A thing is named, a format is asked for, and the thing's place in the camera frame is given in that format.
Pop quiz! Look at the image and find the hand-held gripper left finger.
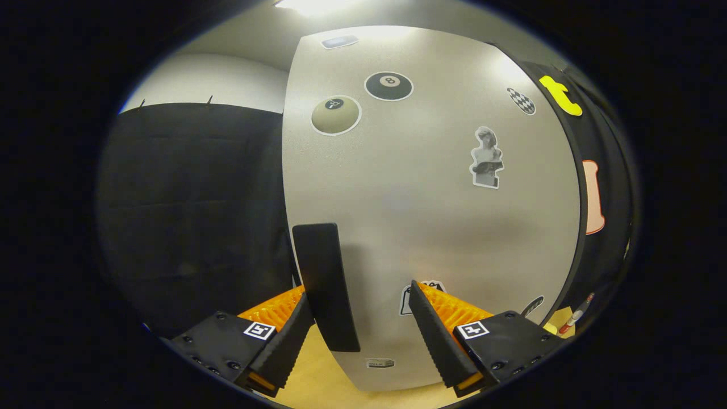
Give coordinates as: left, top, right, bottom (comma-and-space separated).
170, 286, 316, 398

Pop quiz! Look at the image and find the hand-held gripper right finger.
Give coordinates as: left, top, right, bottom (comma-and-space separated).
408, 280, 564, 398

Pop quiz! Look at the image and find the black cabinet door handle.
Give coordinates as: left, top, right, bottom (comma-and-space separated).
292, 223, 361, 353

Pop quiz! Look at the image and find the beige shoe cabinet door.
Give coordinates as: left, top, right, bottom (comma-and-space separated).
281, 25, 581, 393

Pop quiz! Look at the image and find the dark grey shoe cabinet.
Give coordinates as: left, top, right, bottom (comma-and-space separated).
491, 43, 588, 333

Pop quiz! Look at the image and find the red white marker pen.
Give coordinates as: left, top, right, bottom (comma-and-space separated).
559, 293, 596, 335

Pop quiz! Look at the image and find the black backdrop cloth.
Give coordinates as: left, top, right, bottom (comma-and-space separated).
95, 102, 637, 341

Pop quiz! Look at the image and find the large ceiling light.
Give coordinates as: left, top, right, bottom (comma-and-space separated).
275, 0, 364, 16

